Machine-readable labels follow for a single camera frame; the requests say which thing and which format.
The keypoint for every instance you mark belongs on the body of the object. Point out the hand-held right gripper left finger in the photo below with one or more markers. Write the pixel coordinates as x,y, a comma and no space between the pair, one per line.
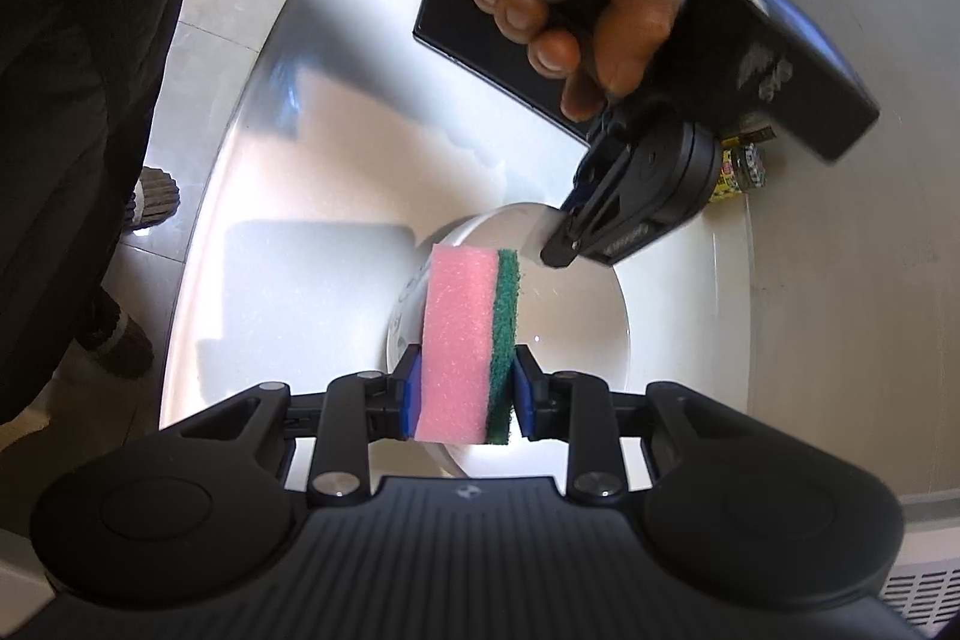
410,397

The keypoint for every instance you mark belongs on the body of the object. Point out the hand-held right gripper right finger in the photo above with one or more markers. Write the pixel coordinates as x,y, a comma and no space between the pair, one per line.
524,401

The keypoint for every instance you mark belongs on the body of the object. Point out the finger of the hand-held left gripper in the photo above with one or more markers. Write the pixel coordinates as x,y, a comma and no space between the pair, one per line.
607,239
604,160

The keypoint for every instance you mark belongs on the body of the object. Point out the pink and green sponge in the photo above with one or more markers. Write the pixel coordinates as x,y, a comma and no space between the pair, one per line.
457,340

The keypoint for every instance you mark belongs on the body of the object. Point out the white bowl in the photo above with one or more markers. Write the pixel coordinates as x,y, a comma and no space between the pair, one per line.
570,325

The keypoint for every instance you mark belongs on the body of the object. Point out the yellow label seasoning jar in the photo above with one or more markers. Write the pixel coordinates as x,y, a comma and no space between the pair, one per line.
742,171

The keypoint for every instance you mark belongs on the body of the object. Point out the black induction cooktop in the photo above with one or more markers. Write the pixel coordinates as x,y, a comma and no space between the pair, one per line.
480,48

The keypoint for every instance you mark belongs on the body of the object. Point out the dark slipper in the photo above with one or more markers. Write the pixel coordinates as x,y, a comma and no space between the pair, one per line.
120,332

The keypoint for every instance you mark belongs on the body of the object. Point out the striped slipper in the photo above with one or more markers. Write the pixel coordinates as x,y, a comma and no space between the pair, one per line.
154,197

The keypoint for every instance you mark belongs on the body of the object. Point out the white vent grille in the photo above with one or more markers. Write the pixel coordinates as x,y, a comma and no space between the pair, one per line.
922,599

